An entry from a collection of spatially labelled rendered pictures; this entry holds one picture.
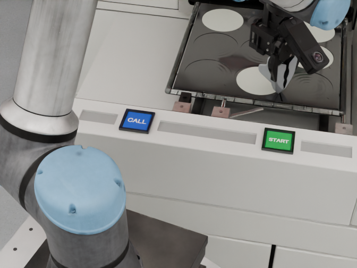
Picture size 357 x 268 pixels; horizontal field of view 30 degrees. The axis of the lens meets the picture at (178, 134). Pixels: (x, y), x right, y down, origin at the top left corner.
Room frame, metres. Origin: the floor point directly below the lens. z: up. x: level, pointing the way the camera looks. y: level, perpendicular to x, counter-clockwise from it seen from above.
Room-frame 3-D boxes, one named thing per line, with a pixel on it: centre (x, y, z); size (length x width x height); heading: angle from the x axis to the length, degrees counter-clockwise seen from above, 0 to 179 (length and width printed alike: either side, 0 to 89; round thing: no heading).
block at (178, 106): (1.01, 0.00, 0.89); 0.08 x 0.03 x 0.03; 169
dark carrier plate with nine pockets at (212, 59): (1.24, -0.19, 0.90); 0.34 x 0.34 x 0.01; 79
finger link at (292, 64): (1.12, -0.21, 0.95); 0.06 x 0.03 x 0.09; 42
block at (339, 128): (0.95, -0.32, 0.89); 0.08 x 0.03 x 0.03; 169
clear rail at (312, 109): (1.06, -0.15, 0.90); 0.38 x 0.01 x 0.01; 79
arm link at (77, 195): (0.62, 0.14, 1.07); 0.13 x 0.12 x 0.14; 42
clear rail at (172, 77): (1.27, -0.01, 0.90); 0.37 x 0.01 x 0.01; 169
